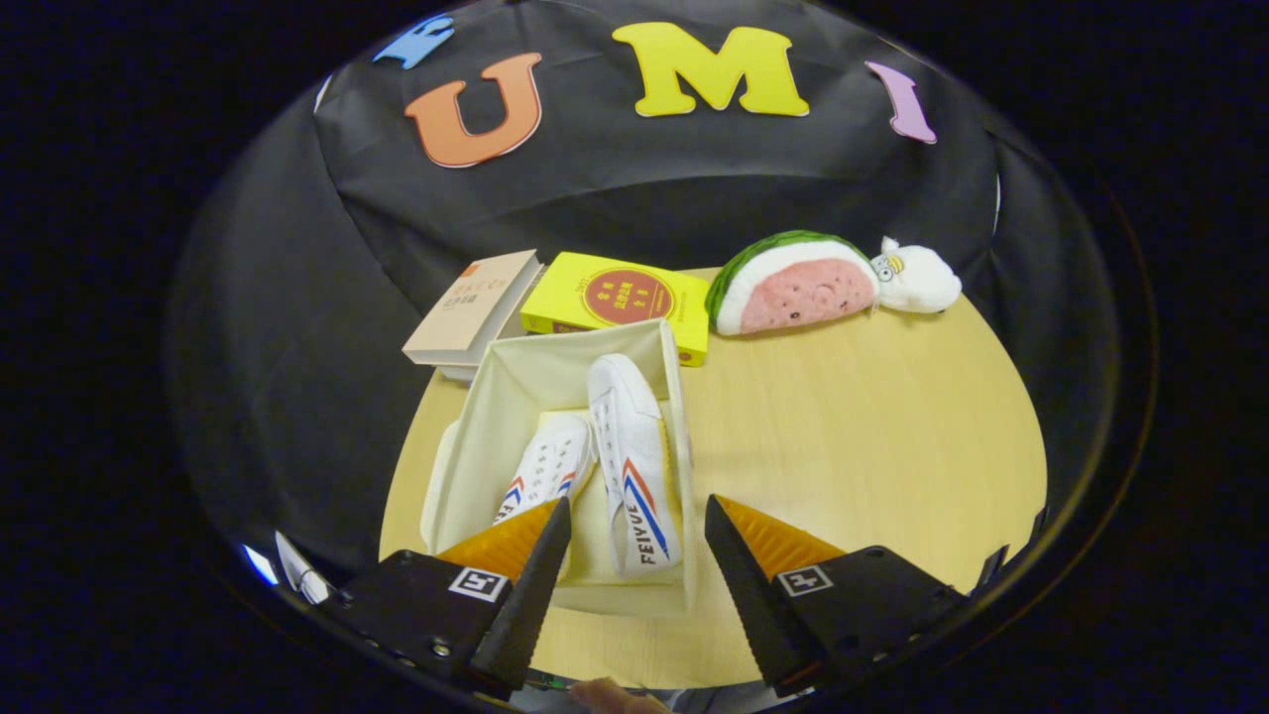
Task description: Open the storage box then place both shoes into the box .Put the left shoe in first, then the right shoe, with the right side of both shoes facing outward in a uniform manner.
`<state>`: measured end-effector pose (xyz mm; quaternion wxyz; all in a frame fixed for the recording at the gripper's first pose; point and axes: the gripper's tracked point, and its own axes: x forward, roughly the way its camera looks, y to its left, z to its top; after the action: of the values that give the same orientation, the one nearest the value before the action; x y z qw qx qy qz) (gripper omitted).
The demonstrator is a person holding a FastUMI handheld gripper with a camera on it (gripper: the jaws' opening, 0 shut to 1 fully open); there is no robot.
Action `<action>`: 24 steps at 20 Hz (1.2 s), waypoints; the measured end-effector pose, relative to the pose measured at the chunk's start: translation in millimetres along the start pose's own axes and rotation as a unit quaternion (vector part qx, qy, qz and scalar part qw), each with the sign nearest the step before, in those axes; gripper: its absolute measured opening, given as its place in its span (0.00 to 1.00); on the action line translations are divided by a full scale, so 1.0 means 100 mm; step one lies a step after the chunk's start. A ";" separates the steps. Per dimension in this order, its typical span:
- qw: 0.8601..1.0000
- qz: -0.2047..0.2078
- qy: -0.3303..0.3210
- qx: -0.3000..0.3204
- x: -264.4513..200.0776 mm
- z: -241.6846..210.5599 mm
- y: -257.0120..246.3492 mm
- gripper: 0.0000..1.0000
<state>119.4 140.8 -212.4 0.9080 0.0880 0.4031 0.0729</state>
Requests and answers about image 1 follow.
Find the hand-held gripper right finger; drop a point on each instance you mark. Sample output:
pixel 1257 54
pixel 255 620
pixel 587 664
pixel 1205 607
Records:
pixel 758 605

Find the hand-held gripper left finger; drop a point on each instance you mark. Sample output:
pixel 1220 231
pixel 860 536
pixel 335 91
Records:
pixel 530 610

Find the white striped canvas shoe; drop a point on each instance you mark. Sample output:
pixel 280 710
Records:
pixel 550 461
pixel 634 466

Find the white fabric storage box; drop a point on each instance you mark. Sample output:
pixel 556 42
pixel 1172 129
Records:
pixel 525 387

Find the white flat device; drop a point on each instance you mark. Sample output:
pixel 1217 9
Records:
pixel 300 573

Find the lit computer screen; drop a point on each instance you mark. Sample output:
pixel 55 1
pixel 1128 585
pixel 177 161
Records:
pixel 261 565

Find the beige paperback book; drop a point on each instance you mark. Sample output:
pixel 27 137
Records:
pixel 471 307

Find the watermelon slice plush toy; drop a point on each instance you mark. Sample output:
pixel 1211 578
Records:
pixel 803 293

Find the yellow book with red circle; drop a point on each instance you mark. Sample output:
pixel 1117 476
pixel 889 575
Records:
pixel 625 293

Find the white plush toy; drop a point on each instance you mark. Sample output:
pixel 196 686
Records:
pixel 922 280

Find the black backdrop cloth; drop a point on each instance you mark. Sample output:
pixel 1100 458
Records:
pixel 297 297

